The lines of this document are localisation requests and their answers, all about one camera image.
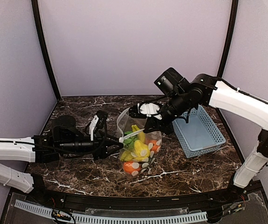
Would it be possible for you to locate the yellow toy banana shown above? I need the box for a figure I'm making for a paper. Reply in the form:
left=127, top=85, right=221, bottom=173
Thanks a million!
left=131, top=125, right=146, bottom=143

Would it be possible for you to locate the green toy cabbage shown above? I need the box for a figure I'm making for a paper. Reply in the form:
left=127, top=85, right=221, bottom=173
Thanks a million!
left=123, top=136, right=137, bottom=150

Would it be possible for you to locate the orange green toy mango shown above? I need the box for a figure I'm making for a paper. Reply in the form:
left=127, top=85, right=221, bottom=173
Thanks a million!
left=146, top=139, right=162, bottom=153

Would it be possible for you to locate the orange toy orange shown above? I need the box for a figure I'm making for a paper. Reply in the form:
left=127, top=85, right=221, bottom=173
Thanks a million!
left=123, top=161, right=141, bottom=176

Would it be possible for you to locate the clear dotted zip top bag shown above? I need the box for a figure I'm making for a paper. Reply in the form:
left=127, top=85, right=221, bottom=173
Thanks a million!
left=117, top=108, right=162, bottom=178

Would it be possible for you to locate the yellow toy pepper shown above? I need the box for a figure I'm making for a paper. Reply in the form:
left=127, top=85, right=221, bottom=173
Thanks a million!
left=120, top=140, right=150, bottom=161

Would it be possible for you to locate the light blue perforated basket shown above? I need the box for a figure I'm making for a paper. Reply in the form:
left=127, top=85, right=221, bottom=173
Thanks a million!
left=172, top=106, right=226, bottom=158

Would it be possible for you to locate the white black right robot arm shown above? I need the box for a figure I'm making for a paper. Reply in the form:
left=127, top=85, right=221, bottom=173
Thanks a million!
left=138, top=68, right=268, bottom=203

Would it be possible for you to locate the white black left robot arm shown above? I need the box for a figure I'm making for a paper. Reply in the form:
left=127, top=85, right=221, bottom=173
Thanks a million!
left=0, top=111, right=123, bottom=203

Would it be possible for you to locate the small front circuit board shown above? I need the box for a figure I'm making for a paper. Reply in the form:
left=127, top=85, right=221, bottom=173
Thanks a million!
left=51, top=210, right=71, bottom=221

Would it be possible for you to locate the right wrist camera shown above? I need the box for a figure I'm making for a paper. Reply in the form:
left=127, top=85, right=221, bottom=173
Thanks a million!
left=128, top=103, right=162, bottom=120

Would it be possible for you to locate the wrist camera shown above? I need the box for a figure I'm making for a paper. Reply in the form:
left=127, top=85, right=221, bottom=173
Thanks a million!
left=128, top=103, right=162, bottom=120
left=88, top=110, right=108, bottom=141

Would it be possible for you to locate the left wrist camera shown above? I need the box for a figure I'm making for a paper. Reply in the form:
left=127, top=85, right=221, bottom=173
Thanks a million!
left=88, top=110, right=108, bottom=141

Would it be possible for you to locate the light blue cable duct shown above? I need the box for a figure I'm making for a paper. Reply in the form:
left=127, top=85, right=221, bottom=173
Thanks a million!
left=14, top=199, right=208, bottom=224

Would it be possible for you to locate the black front rail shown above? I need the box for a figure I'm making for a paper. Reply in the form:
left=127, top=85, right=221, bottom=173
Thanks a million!
left=3, top=181, right=268, bottom=224

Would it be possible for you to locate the black right corner post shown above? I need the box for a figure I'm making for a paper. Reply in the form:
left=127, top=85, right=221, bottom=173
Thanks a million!
left=217, top=0, right=239, bottom=77

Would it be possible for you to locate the black corner post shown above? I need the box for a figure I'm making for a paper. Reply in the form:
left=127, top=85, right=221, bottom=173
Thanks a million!
left=31, top=0, right=61, bottom=101
left=217, top=0, right=239, bottom=77

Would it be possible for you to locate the black left corner post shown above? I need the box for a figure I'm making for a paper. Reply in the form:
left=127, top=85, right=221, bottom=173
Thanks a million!
left=31, top=0, right=61, bottom=101

